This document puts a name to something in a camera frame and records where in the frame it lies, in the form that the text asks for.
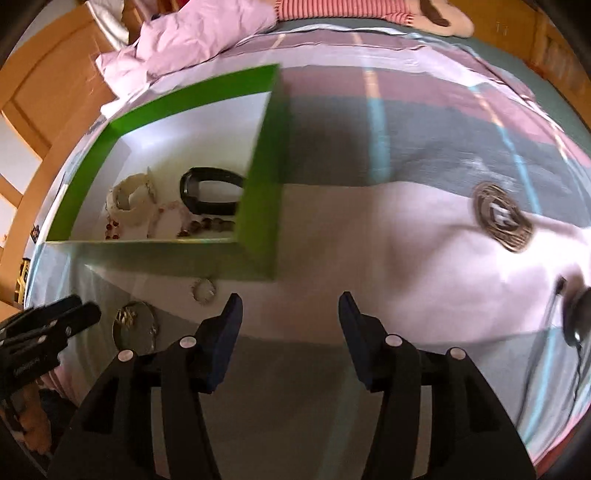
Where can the teal bed sheet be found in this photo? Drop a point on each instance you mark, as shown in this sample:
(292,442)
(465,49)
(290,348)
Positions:
(508,60)

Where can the striped plush toy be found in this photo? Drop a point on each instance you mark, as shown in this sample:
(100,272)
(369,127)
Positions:
(346,7)

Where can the wooden wardrobe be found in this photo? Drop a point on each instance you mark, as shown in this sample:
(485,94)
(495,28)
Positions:
(55,69)

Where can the white wrist watch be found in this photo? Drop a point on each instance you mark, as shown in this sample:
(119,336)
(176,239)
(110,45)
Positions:
(121,214)

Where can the pink quilt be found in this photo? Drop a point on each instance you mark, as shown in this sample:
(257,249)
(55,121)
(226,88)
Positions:
(198,32)

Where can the person's left hand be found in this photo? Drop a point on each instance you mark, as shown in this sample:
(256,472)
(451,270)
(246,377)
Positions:
(39,410)

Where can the black wrist band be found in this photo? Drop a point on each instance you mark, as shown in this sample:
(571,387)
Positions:
(189,194)

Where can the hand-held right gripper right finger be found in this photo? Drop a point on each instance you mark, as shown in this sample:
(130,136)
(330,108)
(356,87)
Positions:
(362,346)

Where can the wooden headboard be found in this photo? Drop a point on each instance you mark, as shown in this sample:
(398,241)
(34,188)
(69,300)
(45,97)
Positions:
(558,50)

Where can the green cardboard box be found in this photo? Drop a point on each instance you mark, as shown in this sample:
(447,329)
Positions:
(258,207)

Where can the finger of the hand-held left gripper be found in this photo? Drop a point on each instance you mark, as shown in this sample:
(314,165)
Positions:
(74,323)
(46,314)

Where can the white pillow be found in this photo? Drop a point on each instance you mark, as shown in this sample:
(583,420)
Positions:
(108,23)

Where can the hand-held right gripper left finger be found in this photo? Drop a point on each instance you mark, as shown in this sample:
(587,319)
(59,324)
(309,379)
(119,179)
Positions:
(226,341)

